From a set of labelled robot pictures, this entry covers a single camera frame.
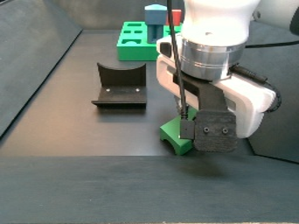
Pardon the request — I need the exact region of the black cable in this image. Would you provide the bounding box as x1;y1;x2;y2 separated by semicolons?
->
166;0;190;120

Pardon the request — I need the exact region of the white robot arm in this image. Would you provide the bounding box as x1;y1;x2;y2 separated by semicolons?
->
176;0;299;138

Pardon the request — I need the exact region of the black curved fixture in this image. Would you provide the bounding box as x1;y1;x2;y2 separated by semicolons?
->
91;63;147;108

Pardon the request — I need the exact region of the blue pentagon peg block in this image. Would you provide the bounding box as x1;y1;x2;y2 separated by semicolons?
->
145;4;168;44

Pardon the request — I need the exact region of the red rounded block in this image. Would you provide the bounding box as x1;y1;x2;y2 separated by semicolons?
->
173;9;184;26

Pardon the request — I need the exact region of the green shape sorter board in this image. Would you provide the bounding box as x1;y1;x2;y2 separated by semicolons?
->
117;21;184;62

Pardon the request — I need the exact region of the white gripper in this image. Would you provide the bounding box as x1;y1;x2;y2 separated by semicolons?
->
157;36;277;138

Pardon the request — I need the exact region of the green arch block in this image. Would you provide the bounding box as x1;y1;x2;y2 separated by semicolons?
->
161;116;193;156

